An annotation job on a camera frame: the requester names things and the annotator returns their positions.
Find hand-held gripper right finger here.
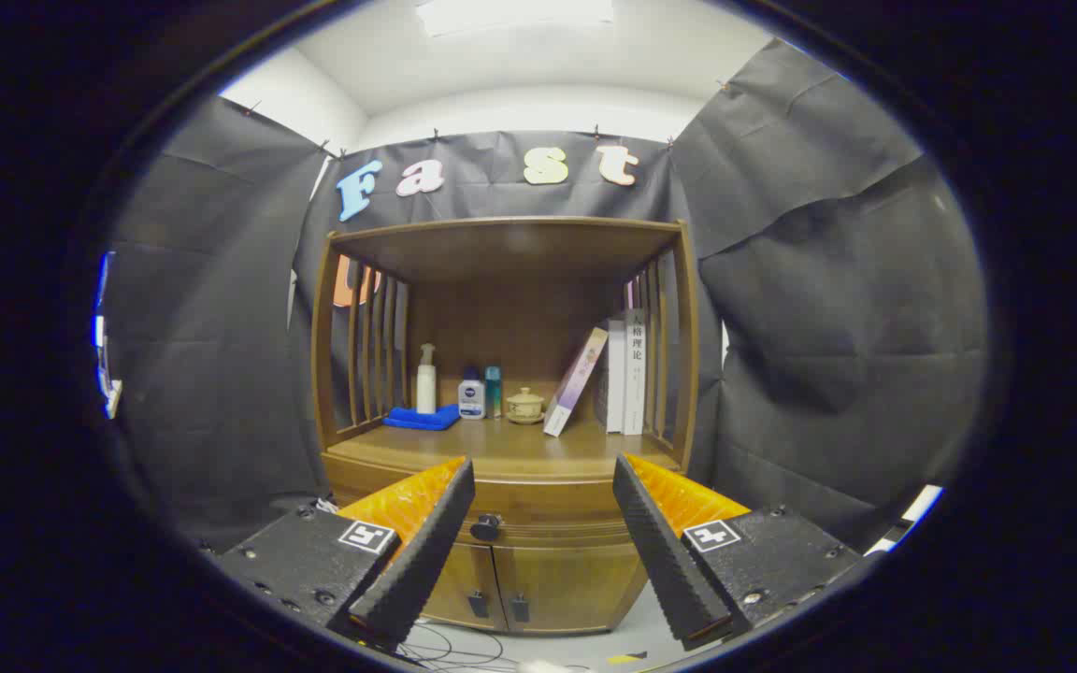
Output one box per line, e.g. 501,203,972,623
611,453,865,652

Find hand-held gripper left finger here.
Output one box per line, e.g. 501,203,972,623
217,455,477,652

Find wooden cabinet door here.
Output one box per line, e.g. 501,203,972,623
422,542,509,632
494,544,652,637

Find wooden countertop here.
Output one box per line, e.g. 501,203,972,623
325,416,680,482

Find wooden cabinet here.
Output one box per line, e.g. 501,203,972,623
311,217,700,637

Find blue folded cloth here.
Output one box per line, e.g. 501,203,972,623
382,404,462,432

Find white bottle with blue cap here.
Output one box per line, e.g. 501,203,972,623
458,366,487,421

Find white pump bottle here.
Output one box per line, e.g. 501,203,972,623
416,343,438,415

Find white spine book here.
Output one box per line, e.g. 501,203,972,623
624,308,649,437

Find beige lidded teacup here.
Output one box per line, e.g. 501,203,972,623
506,387,546,425

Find patterned cover book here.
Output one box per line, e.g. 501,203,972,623
593,320,626,434

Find purple cover book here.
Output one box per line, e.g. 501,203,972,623
543,327,610,437

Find white rack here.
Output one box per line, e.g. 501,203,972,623
866,484,946,554

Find ceiling light panel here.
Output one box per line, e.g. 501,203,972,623
415,0,614,36

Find tangled black floor cables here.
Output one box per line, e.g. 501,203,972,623
398,622,511,672

